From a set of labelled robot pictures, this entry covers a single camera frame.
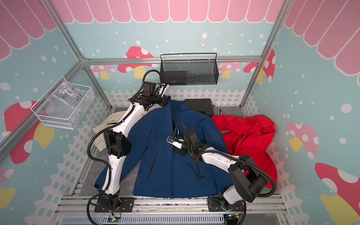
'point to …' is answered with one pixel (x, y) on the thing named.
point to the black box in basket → (174, 78)
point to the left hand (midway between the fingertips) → (166, 98)
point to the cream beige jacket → (100, 140)
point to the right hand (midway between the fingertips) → (175, 143)
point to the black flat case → (204, 105)
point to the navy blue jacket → (156, 169)
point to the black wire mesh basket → (189, 69)
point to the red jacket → (249, 137)
